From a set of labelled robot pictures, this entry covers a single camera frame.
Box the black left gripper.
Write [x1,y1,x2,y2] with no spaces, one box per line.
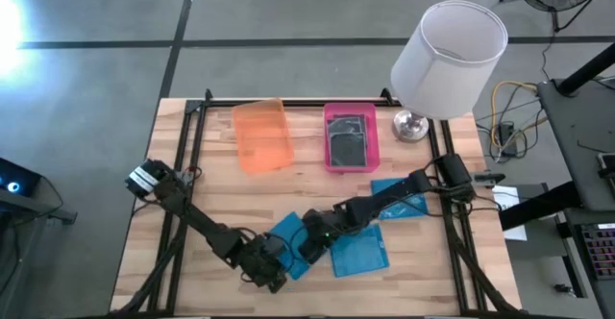
[237,234,290,295]

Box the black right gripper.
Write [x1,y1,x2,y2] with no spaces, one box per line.
[295,207,348,266]

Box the blue jewel case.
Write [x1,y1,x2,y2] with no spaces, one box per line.
[370,178,430,221]
[329,222,391,279]
[265,211,312,282]

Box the black clear jewel case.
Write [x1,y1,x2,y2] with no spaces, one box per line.
[326,118,369,168]

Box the clear plastic bag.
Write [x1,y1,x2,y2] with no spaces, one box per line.
[332,113,367,135]

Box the pink translucent plastic bin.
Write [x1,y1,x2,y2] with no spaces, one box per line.
[322,102,381,174]

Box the orange translucent plastic bin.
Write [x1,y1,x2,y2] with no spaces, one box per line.
[231,98,296,175]

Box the white paper sheet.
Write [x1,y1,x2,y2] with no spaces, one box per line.
[491,184,529,242]

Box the black power strip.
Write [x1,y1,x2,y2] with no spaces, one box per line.
[498,121,519,158]

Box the white shade silver table lamp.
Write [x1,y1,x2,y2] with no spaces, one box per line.
[389,0,509,143]

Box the black computer with blue light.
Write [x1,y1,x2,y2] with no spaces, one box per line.
[0,157,42,198]

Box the grey side table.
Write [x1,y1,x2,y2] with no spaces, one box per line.
[536,78,615,213]

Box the black keyboard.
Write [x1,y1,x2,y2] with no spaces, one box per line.
[579,221,615,282]

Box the black slanted pole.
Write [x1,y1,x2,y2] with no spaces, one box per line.
[555,41,615,95]

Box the black aluminium table frame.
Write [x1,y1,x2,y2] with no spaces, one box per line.
[114,87,523,319]

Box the yellow cable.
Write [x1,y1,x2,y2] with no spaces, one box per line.
[489,80,540,150]

